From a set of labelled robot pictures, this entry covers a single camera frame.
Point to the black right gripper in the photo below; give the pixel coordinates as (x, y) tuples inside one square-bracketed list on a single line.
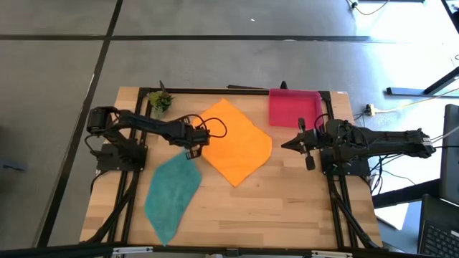
[(319, 139)]

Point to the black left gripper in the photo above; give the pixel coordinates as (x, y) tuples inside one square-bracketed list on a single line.
[(190, 136)]

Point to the orange microfiber towel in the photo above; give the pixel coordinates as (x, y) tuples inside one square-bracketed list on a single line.
[(233, 143)]

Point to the teal microfiber towel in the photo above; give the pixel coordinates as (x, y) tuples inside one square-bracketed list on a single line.
[(172, 193)]

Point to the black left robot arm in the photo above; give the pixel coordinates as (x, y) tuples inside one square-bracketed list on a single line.
[(143, 123)]

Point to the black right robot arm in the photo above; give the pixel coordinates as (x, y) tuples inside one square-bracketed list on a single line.
[(394, 141)]

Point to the pink plastic basket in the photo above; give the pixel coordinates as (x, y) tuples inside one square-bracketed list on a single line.
[(287, 107)]

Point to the green artificial potted plant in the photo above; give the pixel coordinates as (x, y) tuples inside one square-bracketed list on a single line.
[(160, 100)]

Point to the yellow power strip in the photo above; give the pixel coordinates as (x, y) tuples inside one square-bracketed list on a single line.
[(370, 109)]

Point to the black desk leg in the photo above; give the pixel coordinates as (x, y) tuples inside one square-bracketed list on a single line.
[(405, 91)]

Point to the white paper sheet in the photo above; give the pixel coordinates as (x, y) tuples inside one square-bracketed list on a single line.
[(394, 215)]

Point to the dark grey monitor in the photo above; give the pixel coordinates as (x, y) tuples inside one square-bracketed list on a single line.
[(450, 161)]

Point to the black laptop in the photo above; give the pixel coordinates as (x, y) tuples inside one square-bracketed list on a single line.
[(441, 236)]

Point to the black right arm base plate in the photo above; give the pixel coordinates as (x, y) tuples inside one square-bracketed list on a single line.
[(358, 168)]

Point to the black aluminium table frame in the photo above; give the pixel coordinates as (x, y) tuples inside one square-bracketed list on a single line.
[(215, 91)]

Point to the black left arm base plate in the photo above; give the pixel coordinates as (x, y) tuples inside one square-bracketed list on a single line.
[(107, 163)]

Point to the black horizontal frame beam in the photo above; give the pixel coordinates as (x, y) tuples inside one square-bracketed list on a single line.
[(54, 252)]

